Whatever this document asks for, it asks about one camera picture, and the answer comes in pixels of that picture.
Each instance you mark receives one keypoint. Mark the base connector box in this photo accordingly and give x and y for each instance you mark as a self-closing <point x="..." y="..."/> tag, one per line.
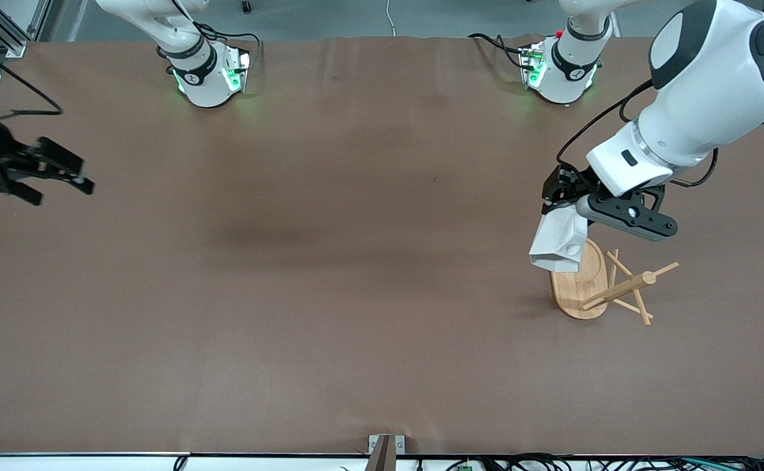
<point x="531" y="62"/>
<point x="241" y="62"/>

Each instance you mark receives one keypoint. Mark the brown table cover sheet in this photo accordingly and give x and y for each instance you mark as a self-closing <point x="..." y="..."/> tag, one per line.
<point x="382" y="294"/>

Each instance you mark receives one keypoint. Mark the right base connector box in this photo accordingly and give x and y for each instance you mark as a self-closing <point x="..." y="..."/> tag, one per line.
<point x="241" y="62"/>

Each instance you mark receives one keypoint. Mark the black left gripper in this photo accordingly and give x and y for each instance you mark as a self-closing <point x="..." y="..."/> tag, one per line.
<point x="566" y="183"/>

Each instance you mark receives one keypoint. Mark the wooden cup rack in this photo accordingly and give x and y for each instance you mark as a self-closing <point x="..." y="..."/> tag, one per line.
<point x="617" y="291"/>

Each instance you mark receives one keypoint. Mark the left base connector box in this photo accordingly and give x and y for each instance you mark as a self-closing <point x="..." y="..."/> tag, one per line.
<point x="531" y="62"/>

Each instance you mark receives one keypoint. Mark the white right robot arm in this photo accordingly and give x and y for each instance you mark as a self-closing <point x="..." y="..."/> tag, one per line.
<point x="199" y="85"/>

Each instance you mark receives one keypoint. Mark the aluminium frame profile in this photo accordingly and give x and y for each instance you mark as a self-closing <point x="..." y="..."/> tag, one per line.
<point x="6" y="36"/>

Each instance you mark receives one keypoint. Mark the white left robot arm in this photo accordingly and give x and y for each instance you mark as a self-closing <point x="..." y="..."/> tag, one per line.
<point x="715" y="98"/>

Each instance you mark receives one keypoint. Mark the white faceted cup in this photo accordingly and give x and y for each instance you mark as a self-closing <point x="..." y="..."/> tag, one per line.
<point x="558" y="239"/>

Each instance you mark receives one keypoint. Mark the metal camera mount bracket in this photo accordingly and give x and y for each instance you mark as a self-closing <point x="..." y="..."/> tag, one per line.
<point x="385" y="451"/>

